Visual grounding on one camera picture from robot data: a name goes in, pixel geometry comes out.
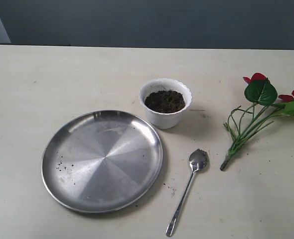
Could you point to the stainless steel spoon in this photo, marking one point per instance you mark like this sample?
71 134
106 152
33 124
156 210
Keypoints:
198 160

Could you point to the artificial red flower stem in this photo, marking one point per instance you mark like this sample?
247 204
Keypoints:
266 104

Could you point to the white scalloped flower pot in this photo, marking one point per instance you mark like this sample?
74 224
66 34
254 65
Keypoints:
162 120

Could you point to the round stainless steel plate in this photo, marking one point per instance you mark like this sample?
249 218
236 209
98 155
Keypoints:
102 161

